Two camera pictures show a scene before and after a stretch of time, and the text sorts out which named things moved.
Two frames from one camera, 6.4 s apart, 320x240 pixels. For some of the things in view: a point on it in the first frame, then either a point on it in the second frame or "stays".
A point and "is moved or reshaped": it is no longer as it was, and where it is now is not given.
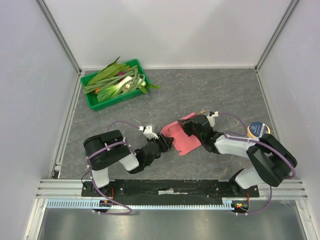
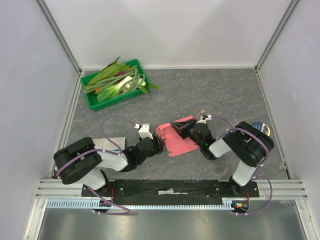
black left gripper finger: [169, 144] → [161, 145]
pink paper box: [182, 142] is moved or reshaped
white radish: [129, 81] stays
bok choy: [107, 93] stays
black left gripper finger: [168, 141] → [161, 142]
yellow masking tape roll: [257, 129] stays
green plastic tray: [136, 63] stays
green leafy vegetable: [109, 72] stays
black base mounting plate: [168, 189] stays
